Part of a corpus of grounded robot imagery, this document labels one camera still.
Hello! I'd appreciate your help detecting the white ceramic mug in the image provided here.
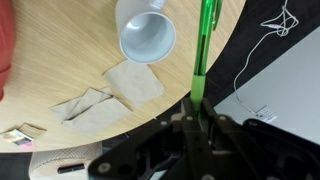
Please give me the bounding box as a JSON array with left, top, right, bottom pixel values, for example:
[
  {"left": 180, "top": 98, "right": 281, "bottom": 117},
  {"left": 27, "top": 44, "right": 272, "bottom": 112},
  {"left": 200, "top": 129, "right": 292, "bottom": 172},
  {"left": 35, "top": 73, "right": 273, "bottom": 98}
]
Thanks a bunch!
[{"left": 114, "top": 0, "right": 177, "bottom": 65}]

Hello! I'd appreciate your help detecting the green pen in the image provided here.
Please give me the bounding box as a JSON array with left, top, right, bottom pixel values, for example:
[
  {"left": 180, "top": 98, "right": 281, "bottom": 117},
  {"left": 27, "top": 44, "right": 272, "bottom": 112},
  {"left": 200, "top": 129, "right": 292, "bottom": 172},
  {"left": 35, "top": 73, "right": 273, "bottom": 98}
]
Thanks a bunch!
[{"left": 189, "top": 0, "right": 224, "bottom": 113}]

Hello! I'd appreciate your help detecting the red cloth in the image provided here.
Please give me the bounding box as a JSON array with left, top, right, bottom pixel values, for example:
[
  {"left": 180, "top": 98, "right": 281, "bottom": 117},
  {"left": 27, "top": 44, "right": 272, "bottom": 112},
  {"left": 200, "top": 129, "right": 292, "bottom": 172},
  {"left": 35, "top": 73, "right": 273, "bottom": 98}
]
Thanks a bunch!
[{"left": 0, "top": 0, "right": 17, "bottom": 101}]

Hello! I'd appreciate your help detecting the black phone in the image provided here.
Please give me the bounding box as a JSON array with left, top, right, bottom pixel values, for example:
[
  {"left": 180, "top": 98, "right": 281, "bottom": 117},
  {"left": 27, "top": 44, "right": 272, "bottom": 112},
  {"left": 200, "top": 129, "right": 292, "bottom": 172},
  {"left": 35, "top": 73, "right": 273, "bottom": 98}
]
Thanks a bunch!
[{"left": 57, "top": 163, "right": 86, "bottom": 175}]

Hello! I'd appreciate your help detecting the beige folded cloth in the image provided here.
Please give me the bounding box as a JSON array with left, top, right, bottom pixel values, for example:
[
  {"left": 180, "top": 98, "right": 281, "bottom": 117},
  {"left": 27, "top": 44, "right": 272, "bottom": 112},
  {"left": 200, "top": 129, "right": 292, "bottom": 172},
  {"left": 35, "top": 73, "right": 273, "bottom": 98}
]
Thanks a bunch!
[{"left": 49, "top": 86, "right": 133, "bottom": 138}]

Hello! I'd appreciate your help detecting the small colourful sachet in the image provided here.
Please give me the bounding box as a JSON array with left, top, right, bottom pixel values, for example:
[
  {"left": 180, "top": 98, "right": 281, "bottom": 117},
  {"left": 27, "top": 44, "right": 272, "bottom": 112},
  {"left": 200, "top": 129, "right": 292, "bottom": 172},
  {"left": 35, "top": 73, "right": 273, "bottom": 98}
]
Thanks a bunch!
[{"left": 0, "top": 129, "right": 36, "bottom": 149}]

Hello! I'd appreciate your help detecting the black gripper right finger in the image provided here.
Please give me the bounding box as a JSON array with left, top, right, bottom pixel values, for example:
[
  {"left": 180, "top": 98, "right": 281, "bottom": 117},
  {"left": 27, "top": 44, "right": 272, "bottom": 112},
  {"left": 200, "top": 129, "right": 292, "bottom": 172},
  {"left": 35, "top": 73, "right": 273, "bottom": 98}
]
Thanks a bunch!
[{"left": 199, "top": 98, "right": 320, "bottom": 180}]

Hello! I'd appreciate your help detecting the small tan sachet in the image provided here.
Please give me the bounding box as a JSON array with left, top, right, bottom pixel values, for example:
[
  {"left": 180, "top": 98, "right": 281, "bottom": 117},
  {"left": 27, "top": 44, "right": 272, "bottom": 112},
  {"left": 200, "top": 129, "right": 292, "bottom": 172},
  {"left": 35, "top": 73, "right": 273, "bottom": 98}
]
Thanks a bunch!
[{"left": 18, "top": 122, "right": 47, "bottom": 139}]

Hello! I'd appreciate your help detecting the white cable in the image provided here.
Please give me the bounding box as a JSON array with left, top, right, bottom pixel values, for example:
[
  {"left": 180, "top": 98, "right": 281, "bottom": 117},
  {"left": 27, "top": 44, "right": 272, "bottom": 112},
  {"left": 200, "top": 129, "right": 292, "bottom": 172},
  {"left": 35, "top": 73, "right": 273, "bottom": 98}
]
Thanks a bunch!
[{"left": 233, "top": 0, "right": 300, "bottom": 116}]

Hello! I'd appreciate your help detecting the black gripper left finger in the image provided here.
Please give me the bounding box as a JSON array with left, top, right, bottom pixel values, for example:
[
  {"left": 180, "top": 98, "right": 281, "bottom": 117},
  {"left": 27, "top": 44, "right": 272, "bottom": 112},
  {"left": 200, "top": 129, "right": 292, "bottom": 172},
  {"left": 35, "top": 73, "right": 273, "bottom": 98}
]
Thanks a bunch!
[{"left": 88, "top": 99, "right": 214, "bottom": 180}]

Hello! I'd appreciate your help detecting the white woven pouf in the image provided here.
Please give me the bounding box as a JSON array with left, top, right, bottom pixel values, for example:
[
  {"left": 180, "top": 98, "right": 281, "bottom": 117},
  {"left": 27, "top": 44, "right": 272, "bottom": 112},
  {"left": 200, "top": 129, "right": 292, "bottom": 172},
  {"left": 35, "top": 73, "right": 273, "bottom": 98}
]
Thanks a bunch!
[{"left": 28, "top": 141, "right": 104, "bottom": 180}]

